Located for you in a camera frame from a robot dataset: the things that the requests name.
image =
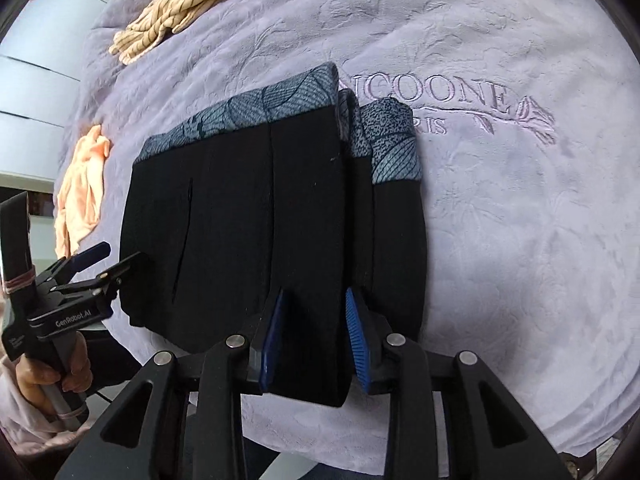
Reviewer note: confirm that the white shelf unit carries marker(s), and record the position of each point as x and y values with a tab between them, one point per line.
42	180

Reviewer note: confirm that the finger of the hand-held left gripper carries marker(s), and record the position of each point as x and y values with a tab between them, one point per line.
90	254
125	265

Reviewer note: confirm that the person's left hand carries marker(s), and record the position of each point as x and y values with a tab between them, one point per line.
35	375

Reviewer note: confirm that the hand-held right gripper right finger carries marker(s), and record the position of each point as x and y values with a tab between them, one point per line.
357	340

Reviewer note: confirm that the beige striped garment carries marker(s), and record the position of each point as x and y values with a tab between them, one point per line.
165	15

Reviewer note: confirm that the black pants with blue-grey lining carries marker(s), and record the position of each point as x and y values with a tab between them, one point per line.
225	235

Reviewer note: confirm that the lilac embossed blanket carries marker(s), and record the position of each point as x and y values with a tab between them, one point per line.
500	235

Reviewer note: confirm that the orange cloth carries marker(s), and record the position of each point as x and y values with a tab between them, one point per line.
80	195

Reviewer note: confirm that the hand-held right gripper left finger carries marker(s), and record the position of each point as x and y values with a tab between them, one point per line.
272	340

